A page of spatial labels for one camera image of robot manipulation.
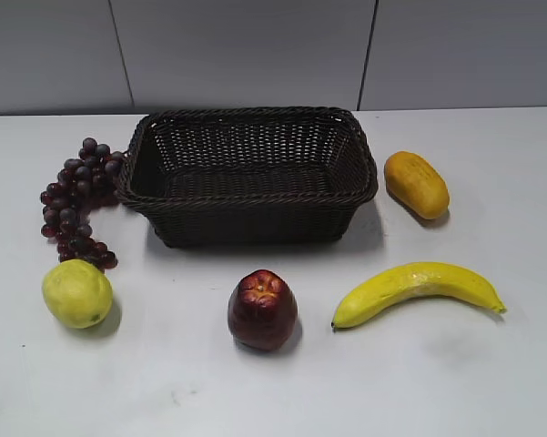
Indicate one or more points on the purple grape bunch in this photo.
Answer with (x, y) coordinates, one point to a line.
(84, 184)

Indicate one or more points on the yellow banana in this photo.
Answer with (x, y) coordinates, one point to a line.
(412, 281)

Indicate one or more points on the orange yellow mango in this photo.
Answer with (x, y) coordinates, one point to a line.
(414, 182)

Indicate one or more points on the yellow green lemon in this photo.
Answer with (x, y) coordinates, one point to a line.
(77, 294)

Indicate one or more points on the dark red apple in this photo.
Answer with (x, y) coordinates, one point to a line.
(262, 311)

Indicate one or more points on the dark brown wicker basket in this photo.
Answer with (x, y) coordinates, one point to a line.
(248, 176)

